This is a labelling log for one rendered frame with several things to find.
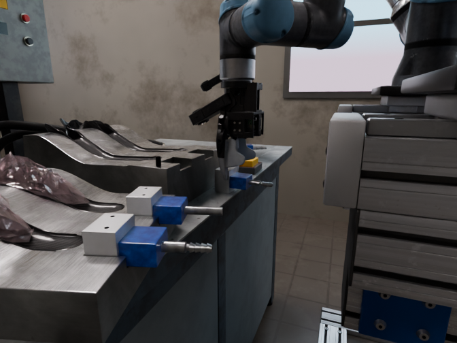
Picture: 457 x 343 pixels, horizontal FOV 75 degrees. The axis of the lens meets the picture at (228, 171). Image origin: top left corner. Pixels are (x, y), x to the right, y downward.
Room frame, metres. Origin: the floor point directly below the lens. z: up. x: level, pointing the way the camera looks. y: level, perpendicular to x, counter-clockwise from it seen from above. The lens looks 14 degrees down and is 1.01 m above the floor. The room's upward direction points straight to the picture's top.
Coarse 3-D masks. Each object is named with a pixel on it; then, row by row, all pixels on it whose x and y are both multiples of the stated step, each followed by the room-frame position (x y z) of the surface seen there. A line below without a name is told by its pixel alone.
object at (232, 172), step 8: (232, 168) 0.67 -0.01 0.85; (216, 176) 0.66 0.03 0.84; (232, 176) 0.65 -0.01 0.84; (240, 176) 0.65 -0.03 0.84; (248, 176) 0.65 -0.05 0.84; (216, 184) 0.66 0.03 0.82; (224, 184) 0.65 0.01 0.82; (232, 184) 0.64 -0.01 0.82; (240, 184) 0.64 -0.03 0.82; (248, 184) 0.65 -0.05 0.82; (256, 184) 0.64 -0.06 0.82; (264, 184) 0.63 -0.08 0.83; (272, 184) 0.62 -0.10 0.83; (224, 192) 0.65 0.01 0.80
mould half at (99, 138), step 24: (24, 144) 0.66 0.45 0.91; (48, 144) 0.63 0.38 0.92; (72, 144) 0.65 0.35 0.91; (96, 144) 0.70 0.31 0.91; (120, 144) 0.75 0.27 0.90; (144, 144) 0.81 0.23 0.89; (72, 168) 0.60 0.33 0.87; (96, 168) 0.58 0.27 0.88; (120, 168) 0.56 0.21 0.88; (144, 168) 0.54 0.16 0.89; (168, 168) 0.52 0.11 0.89; (192, 168) 0.61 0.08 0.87; (216, 168) 0.72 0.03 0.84; (120, 192) 0.56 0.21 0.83; (168, 192) 0.52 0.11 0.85; (192, 192) 0.60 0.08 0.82
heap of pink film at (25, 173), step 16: (0, 160) 0.44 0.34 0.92; (16, 160) 0.43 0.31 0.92; (0, 176) 0.40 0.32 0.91; (16, 176) 0.40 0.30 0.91; (32, 176) 0.41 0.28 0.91; (48, 176) 0.42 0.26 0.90; (32, 192) 0.39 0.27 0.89; (48, 192) 0.40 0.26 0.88; (64, 192) 0.41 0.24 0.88; (80, 192) 0.43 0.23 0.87; (0, 208) 0.32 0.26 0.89; (0, 224) 0.30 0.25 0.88; (16, 224) 0.31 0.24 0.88; (16, 240) 0.30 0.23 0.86
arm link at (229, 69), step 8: (224, 64) 0.64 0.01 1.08; (232, 64) 0.63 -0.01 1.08; (240, 64) 0.63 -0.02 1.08; (248, 64) 0.63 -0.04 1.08; (224, 72) 0.64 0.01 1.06; (232, 72) 0.63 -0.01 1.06; (240, 72) 0.63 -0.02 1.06; (248, 72) 0.63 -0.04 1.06; (224, 80) 0.65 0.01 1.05; (232, 80) 0.63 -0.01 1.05; (240, 80) 0.63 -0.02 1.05; (248, 80) 0.64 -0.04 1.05
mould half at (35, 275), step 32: (0, 192) 0.37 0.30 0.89; (96, 192) 0.47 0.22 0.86; (32, 224) 0.33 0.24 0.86; (64, 224) 0.35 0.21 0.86; (160, 224) 0.39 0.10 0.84; (0, 256) 0.27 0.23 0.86; (32, 256) 0.28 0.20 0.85; (64, 256) 0.28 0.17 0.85; (96, 256) 0.28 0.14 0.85; (0, 288) 0.22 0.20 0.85; (32, 288) 0.22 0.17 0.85; (64, 288) 0.22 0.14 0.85; (96, 288) 0.22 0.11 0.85; (128, 288) 0.27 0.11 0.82; (0, 320) 0.22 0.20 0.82; (32, 320) 0.22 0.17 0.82; (64, 320) 0.22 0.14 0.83; (96, 320) 0.22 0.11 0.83
